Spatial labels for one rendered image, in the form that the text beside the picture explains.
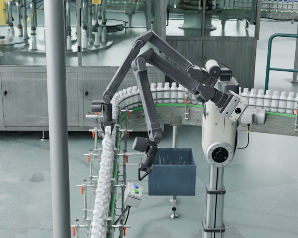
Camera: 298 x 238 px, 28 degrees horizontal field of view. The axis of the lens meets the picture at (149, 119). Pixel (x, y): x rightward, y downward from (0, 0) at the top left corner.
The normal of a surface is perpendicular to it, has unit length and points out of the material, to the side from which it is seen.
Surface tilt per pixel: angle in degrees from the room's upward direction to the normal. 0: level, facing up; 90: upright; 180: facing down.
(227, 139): 101
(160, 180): 90
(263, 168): 0
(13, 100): 90
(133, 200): 90
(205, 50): 90
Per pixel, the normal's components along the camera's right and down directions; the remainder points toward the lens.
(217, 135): 0.02, 0.49
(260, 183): 0.01, -0.95
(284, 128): -0.29, 0.30
